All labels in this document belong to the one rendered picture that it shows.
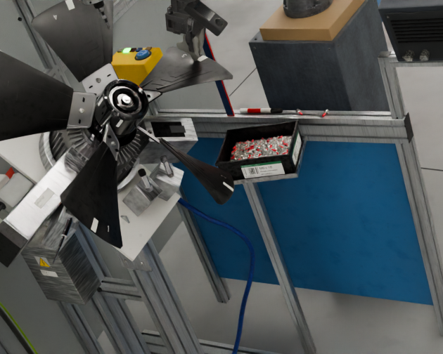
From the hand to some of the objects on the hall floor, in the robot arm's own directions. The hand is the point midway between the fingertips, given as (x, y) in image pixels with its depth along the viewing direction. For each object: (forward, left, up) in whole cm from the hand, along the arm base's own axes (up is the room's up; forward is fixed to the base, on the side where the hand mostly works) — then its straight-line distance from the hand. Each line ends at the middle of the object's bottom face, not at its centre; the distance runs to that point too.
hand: (197, 57), depth 240 cm
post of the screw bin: (+3, +6, -115) cm, 115 cm away
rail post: (-18, +47, -114) cm, 125 cm away
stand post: (+36, -14, -115) cm, 121 cm away
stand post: (+37, -36, -116) cm, 127 cm away
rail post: (-12, -39, -115) cm, 122 cm away
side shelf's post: (+36, -58, -116) cm, 134 cm away
